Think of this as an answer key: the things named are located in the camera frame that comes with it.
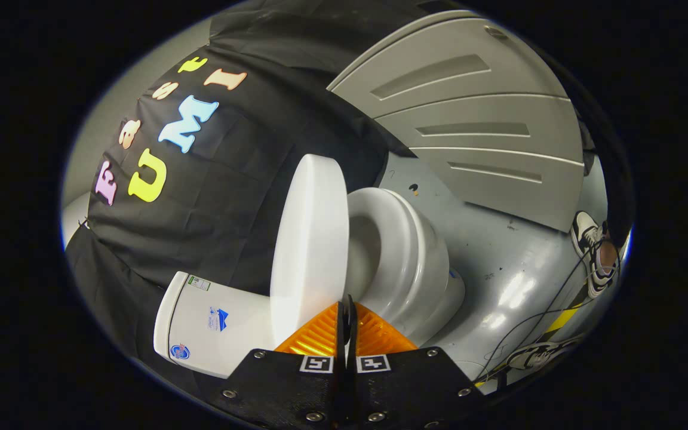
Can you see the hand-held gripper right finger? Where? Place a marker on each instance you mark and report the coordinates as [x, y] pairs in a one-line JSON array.
[[409, 388]]

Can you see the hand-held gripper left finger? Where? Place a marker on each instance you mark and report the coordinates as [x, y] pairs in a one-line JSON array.
[[290, 388]]

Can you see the white toilet lid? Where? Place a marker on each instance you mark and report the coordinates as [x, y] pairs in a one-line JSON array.
[[308, 251]]

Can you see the white toilet tank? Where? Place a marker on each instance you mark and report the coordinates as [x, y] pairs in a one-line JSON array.
[[212, 328]]

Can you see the white toilet bowl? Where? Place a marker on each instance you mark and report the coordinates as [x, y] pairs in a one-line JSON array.
[[409, 263]]

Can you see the person's white black shoe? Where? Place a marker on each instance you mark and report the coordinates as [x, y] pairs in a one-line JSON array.
[[541, 356], [586, 236]]

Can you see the black backdrop cloth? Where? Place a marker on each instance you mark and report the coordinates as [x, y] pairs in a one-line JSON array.
[[230, 209]]

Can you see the person's leg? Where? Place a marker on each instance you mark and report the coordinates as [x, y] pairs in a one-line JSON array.
[[608, 257]]

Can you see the grey drawer cabinet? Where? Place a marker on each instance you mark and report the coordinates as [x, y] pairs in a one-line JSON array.
[[469, 119]]

